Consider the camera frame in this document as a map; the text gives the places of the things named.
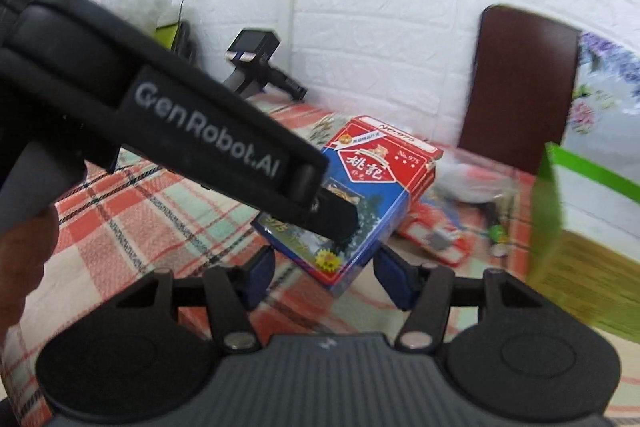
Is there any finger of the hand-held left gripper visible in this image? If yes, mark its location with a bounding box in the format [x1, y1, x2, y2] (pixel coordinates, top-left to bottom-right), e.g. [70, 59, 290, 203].
[287, 164, 360, 253]

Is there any clear plastic bag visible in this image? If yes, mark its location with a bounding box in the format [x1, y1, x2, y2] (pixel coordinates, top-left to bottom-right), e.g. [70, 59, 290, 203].
[435, 152, 521, 208]

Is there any black round object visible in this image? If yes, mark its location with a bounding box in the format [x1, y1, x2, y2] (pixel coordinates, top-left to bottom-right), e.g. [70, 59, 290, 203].
[172, 21, 198, 60]

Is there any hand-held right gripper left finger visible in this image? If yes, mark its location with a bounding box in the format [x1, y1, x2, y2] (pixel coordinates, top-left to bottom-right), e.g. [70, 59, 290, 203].
[112, 244, 276, 353]

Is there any floral printed bedding bag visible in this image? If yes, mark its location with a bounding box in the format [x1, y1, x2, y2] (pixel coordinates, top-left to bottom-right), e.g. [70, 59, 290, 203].
[560, 32, 640, 158]

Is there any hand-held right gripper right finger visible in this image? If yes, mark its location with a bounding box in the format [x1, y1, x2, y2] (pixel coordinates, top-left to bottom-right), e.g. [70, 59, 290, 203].
[372, 247, 543, 350]

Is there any plaid blanket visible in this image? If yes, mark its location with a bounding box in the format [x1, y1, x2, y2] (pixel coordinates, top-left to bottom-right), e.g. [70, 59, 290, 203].
[0, 99, 640, 427]

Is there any spare black grey gripper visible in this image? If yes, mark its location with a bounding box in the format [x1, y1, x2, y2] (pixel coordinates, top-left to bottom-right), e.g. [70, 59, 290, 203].
[222, 28, 307, 100]

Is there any lime green object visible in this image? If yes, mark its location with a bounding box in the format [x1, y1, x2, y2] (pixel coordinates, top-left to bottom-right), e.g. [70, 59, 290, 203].
[152, 23, 181, 52]

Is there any red playing card box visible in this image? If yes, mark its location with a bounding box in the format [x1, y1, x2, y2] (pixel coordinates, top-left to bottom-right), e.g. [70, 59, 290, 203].
[345, 116, 445, 208]

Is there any blue playing card box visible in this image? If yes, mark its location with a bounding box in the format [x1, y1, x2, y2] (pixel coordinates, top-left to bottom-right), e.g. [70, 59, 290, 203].
[251, 142, 410, 299]

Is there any green cardboard box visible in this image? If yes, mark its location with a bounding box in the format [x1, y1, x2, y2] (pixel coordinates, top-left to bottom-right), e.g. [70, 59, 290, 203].
[527, 142, 640, 343]

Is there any person's left hand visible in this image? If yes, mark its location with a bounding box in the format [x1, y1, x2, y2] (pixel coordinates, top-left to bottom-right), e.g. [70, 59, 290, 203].
[0, 207, 58, 348]

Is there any red white packet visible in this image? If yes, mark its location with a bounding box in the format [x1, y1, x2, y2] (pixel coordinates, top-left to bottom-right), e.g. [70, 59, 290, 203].
[397, 202, 481, 265]

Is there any dark brown chair back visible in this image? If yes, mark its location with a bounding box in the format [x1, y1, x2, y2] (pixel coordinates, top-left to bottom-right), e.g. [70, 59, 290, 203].
[457, 4, 583, 178]

